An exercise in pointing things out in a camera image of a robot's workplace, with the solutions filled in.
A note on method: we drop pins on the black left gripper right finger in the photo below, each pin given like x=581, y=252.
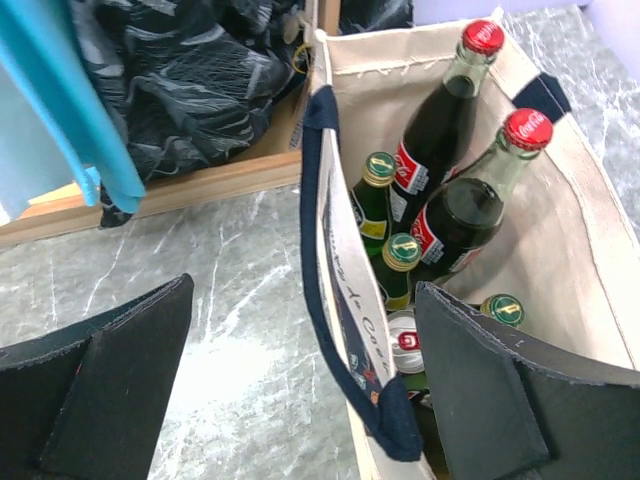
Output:
x=511, y=406

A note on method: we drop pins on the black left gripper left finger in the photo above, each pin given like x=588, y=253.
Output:
x=88, y=401

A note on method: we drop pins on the silver blue energy drink can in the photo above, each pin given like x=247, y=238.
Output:
x=405, y=342

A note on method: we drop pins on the beige canvas tote bag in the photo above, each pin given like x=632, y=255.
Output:
x=566, y=249

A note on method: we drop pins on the cola bottle front red cap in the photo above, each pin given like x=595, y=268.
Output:
x=466, y=212

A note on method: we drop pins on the green glass bottle yellow label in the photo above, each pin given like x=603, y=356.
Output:
x=370, y=201

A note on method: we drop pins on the dark cola bottle red cap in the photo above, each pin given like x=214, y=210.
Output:
x=439, y=131

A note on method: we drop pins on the green bottle front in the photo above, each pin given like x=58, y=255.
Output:
x=416, y=385

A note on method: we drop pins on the dark patterned shirt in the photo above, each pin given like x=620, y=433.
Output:
x=190, y=85

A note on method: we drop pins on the teal shirt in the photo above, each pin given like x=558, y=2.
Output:
x=41, y=53

